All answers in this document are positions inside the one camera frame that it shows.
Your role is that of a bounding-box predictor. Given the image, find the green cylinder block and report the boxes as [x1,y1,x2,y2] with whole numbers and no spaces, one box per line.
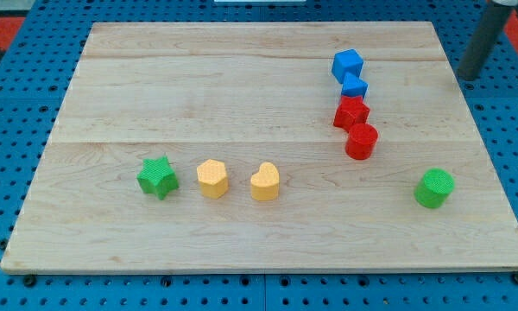
[414,168,455,209]

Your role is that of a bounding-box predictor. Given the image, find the yellow heart block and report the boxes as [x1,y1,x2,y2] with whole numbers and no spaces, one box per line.
[250,162,280,201]

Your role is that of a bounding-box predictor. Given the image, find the yellow hexagon block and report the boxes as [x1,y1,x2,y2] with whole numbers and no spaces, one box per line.
[197,159,229,199]

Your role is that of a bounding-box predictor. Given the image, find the wooden board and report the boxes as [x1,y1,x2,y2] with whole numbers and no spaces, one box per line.
[0,22,518,275]

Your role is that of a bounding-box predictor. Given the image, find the red star block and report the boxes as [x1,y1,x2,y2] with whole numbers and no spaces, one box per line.
[332,95,370,132]

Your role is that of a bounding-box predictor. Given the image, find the green star block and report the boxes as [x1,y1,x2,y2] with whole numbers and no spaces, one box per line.
[136,155,179,200]

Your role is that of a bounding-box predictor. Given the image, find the red cylinder block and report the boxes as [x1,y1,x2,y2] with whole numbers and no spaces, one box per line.
[345,124,379,160]

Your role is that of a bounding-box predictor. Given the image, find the blue triangle block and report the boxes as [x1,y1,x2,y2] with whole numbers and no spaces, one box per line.
[341,73,369,98]

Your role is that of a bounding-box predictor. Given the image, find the blue cube block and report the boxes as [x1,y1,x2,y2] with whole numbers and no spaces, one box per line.
[332,49,363,84]

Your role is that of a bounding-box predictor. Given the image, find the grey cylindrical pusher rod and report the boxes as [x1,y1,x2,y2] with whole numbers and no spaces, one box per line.
[457,0,518,81]

